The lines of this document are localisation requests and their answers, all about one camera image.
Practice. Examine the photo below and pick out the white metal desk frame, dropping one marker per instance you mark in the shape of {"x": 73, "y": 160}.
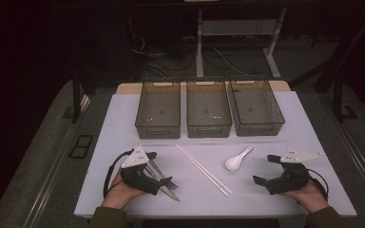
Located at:
{"x": 234, "y": 28}

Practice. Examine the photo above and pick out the person's right hand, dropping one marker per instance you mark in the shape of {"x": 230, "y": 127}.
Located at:
{"x": 309, "y": 198}

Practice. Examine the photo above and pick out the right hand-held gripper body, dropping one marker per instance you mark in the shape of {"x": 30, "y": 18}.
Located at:
{"x": 293, "y": 179}

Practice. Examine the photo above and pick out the metal table knife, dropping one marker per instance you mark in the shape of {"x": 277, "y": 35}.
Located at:
{"x": 172, "y": 194}

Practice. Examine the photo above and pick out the smoky clear plastic bin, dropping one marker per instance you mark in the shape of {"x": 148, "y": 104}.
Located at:
{"x": 253, "y": 109}
{"x": 158, "y": 110}
{"x": 207, "y": 110}

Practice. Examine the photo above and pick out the person's left hand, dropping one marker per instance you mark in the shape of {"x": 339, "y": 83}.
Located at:
{"x": 119, "y": 194}

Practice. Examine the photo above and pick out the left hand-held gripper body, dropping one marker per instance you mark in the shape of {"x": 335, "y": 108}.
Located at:
{"x": 138, "y": 179}

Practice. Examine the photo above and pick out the black floor socket frame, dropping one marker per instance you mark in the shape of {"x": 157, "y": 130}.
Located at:
{"x": 80, "y": 146}

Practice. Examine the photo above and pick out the metal floor rail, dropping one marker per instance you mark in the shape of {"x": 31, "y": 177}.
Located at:
{"x": 358, "y": 161}
{"x": 49, "y": 177}

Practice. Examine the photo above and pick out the white ceramic spoon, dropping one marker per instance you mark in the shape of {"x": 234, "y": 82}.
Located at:
{"x": 234, "y": 163}

